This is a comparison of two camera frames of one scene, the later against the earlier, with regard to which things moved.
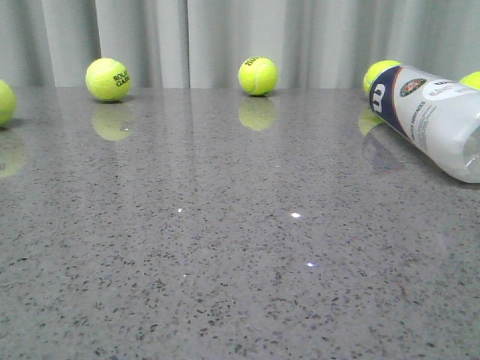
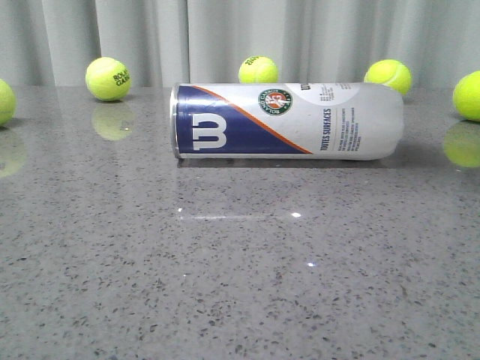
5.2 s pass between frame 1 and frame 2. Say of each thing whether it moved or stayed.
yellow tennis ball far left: stayed
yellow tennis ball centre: stayed
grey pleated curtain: stayed
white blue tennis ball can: moved
